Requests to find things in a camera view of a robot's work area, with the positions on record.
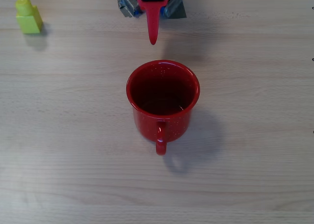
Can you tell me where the yellow-green toy block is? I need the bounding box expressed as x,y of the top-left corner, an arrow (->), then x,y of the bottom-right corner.
15,0 -> 44,35

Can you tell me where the red enamel mug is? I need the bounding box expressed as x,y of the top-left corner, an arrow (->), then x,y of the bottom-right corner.
126,59 -> 201,156

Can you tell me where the grey duct tape patch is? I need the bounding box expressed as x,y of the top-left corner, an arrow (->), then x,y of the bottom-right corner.
117,0 -> 142,18
162,0 -> 187,20

